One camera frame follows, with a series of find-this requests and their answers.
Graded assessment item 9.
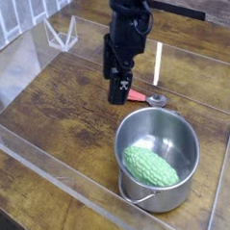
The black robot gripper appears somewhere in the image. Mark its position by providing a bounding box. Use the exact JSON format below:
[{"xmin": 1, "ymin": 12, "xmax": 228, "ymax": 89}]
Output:
[{"xmin": 103, "ymin": 11, "xmax": 154, "ymax": 105}]

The orange handled metal spoon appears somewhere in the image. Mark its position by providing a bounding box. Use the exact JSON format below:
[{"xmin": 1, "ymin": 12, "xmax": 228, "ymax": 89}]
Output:
[{"xmin": 127, "ymin": 89, "xmax": 167, "ymax": 108}]

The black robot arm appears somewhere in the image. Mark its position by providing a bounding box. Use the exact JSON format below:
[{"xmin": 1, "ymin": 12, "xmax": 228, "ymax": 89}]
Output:
[{"xmin": 103, "ymin": 0, "xmax": 154, "ymax": 105}]

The stainless steel pot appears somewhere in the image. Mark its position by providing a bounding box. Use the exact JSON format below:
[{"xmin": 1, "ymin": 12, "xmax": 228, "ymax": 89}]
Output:
[{"xmin": 114, "ymin": 108, "xmax": 200, "ymax": 213}]

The green bitter melon toy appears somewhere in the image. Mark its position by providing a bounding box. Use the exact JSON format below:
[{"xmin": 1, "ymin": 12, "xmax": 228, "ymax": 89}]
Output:
[{"xmin": 123, "ymin": 145, "xmax": 180, "ymax": 187}]

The clear acrylic corner bracket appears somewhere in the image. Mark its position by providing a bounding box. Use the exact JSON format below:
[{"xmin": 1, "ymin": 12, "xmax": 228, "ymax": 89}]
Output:
[{"xmin": 43, "ymin": 16, "xmax": 78, "ymax": 53}]

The black cable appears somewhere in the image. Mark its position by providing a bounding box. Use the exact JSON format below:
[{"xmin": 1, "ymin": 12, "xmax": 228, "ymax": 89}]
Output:
[{"xmin": 131, "ymin": 0, "xmax": 156, "ymax": 38}]

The black wall strip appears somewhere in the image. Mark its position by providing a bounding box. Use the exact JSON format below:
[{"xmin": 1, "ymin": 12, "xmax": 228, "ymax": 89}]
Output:
[{"xmin": 147, "ymin": 0, "xmax": 206, "ymax": 21}]

